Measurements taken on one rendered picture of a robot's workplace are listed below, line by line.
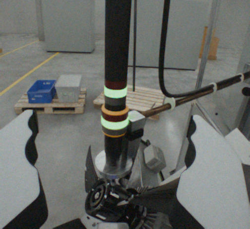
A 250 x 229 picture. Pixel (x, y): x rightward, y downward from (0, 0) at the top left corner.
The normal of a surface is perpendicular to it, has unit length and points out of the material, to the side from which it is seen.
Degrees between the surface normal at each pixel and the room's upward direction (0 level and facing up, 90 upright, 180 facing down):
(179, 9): 90
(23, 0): 90
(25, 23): 90
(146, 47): 90
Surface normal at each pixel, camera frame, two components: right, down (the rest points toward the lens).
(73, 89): 0.11, 0.55
